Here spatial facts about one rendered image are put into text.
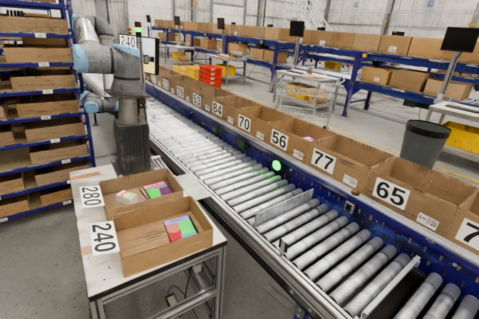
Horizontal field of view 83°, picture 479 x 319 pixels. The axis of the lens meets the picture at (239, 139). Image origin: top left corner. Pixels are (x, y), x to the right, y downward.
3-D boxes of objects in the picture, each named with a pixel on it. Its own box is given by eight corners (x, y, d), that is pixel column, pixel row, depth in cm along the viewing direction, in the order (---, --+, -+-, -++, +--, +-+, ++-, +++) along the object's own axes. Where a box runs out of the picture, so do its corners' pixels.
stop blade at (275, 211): (253, 228, 141) (255, 213, 137) (310, 200, 167) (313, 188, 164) (254, 228, 140) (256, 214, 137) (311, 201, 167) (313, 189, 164)
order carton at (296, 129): (265, 144, 204) (267, 122, 197) (291, 137, 221) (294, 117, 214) (306, 165, 175) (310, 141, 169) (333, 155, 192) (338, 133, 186)
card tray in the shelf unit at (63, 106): (18, 117, 202) (14, 104, 199) (20, 106, 225) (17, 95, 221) (80, 111, 224) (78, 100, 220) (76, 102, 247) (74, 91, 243)
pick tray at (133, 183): (100, 196, 151) (98, 181, 147) (167, 181, 171) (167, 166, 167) (108, 228, 129) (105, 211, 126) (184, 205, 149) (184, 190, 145)
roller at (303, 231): (266, 250, 130) (268, 242, 128) (331, 213, 160) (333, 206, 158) (274, 257, 126) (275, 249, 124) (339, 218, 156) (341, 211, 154)
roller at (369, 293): (337, 317, 102) (340, 307, 100) (400, 257, 132) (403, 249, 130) (349, 328, 98) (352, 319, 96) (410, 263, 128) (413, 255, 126)
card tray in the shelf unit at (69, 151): (31, 164, 218) (28, 153, 214) (31, 149, 241) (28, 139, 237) (88, 154, 241) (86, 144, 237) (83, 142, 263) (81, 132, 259)
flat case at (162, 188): (154, 206, 144) (154, 203, 144) (142, 188, 158) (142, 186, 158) (177, 198, 152) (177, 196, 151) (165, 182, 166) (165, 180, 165)
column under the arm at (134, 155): (118, 179, 168) (112, 130, 156) (110, 161, 188) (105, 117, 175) (160, 170, 182) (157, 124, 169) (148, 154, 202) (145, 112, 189)
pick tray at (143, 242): (113, 232, 127) (110, 215, 123) (191, 210, 146) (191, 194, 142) (123, 278, 105) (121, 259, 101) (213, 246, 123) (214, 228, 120)
